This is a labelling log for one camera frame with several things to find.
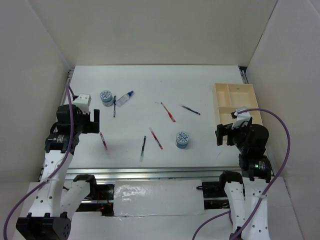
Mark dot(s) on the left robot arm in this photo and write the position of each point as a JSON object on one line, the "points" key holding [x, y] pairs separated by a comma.
{"points": [[50, 216]]}

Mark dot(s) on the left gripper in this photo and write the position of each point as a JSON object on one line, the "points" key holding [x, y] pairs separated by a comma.
{"points": [[92, 127]]}

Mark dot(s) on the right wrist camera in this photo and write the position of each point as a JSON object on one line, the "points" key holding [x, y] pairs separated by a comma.
{"points": [[242, 118]]}

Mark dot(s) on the green pen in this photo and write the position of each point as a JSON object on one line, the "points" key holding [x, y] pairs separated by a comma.
{"points": [[143, 149]]}

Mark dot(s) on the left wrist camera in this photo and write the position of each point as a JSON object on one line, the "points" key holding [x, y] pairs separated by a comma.
{"points": [[83, 101]]}

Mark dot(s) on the purple pen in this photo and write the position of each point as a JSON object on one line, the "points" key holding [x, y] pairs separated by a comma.
{"points": [[189, 109]]}

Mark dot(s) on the blue white jar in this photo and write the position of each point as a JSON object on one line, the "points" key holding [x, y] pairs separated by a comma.
{"points": [[182, 139], [106, 98]]}

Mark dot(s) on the clear spray bottle blue cap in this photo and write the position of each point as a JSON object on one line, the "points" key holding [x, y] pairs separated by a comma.
{"points": [[121, 101]]}

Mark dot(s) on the aluminium frame rail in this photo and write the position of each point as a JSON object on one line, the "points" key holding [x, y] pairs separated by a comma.
{"points": [[151, 173]]}

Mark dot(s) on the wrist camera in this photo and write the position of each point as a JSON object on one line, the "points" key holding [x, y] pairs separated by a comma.
{"points": [[242, 118], [83, 101]]}

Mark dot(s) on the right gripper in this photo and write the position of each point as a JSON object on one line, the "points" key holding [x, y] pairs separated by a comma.
{"points": [[244, 125]]}

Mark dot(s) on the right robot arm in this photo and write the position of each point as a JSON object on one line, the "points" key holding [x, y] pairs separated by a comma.
{"points": [[245, 190]]}

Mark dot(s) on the white front panel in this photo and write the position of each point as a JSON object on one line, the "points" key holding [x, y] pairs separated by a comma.
{"points": [[158, 198]]}

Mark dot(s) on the red capped pen upper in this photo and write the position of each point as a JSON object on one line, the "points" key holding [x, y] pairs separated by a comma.
{"points": [[168, 112]]}

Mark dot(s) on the beige compartment tray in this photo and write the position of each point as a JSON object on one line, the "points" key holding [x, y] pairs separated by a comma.
{"points": [[227, 97]]}

